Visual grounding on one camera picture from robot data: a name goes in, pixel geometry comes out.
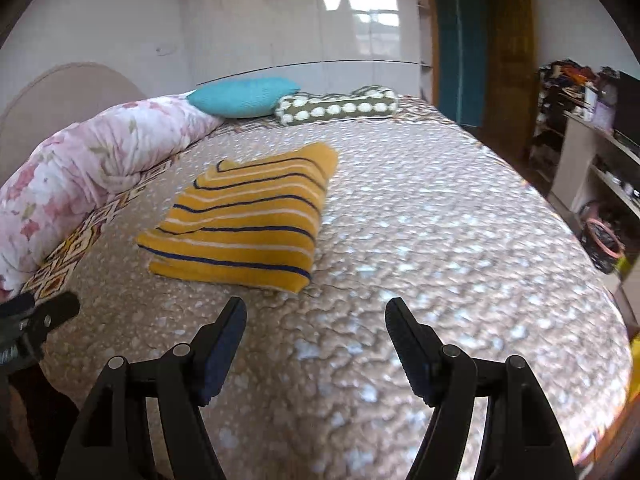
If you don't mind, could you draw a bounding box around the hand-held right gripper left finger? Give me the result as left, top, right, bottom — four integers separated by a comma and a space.
55, 296, 248, 480

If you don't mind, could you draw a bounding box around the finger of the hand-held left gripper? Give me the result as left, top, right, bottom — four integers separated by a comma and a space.
22, 291, 81, 347

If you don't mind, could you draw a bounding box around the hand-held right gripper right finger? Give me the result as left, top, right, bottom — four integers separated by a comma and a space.
385, 297, 579, 480

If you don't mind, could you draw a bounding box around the yellow striped sweater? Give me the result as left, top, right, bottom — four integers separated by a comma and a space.
136, 141, 340, 294

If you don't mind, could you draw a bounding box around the geometric patterned bed sheet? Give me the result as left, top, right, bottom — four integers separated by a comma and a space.
20, 97, 451, 306

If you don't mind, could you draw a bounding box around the white bed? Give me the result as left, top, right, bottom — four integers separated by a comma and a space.
10, 110, 634, 480

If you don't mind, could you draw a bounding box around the pink floral quilt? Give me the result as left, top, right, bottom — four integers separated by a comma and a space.
0, 95, 224, 302

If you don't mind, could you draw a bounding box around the beige round headboard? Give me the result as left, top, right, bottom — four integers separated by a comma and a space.
0, 62, 149, 187

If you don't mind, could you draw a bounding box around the pink-rimmed dark basket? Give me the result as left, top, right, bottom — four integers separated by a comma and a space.
580, 202, 626, 274

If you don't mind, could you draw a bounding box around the white shelf unit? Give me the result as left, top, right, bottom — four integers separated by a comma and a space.
547, 110, 640, 322

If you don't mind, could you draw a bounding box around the green white-dotted bolster pillow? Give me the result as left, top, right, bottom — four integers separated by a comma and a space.
274, 86, 400, 127

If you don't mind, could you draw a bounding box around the turquoise pillow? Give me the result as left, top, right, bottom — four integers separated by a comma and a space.
187, 77, 301, 120

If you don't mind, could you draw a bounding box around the wooden door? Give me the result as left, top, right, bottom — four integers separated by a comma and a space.
487, 0, 539, 162

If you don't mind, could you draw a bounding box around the teal door curtain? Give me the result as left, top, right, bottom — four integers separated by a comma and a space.
433, 0, 490, 129

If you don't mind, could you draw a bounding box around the purple box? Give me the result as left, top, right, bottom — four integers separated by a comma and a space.
592, 97, 616, 131

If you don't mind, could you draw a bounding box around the pile of clutter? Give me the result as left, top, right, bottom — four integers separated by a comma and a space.
537, 60, 621, 117

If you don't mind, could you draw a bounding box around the black television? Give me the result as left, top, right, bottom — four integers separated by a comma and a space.
612, 71, 640, 149

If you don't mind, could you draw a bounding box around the white glossy wardrobe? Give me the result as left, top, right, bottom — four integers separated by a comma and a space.
180, 0, 434, 89

